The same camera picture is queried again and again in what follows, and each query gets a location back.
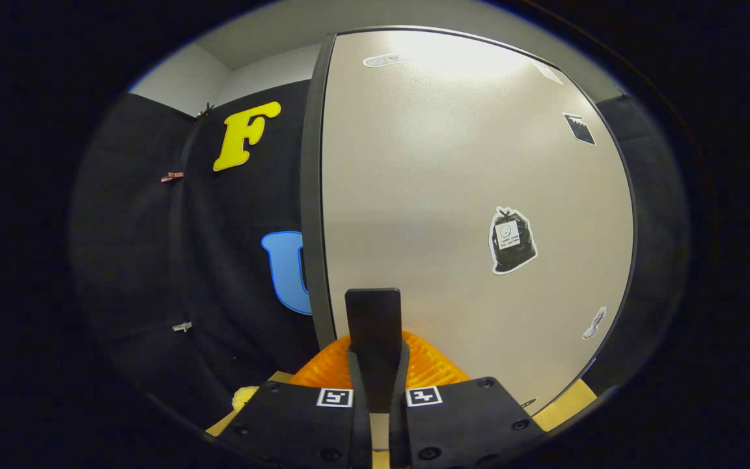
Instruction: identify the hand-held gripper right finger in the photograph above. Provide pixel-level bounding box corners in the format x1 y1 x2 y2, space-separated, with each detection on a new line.
388 329 545 469

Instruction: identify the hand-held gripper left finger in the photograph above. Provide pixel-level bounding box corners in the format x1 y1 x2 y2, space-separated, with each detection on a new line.
219 332 374 469

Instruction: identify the black door handle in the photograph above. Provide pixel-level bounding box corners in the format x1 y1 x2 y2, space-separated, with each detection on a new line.
345 289 403 414

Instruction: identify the grey shoe cabinet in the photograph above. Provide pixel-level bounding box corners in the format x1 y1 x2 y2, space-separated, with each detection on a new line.
300 26 639 418

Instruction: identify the yellow pineapple plush toy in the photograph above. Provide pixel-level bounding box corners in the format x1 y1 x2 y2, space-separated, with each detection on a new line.
232 386 260 412

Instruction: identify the black backdrop cloth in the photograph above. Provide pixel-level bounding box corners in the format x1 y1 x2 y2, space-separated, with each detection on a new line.
69 81 691 431

